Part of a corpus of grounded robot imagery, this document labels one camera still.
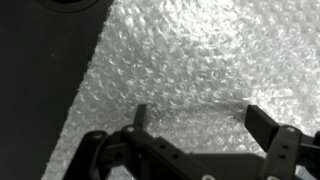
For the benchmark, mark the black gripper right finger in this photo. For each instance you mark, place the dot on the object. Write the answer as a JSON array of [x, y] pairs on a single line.
[[276, 143]]

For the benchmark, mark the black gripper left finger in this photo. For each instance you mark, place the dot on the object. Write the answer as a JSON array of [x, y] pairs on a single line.
[[140, 153]]

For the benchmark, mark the clear bubble wrap sheet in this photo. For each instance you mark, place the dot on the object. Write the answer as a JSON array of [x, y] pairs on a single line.
[[200, 60]]

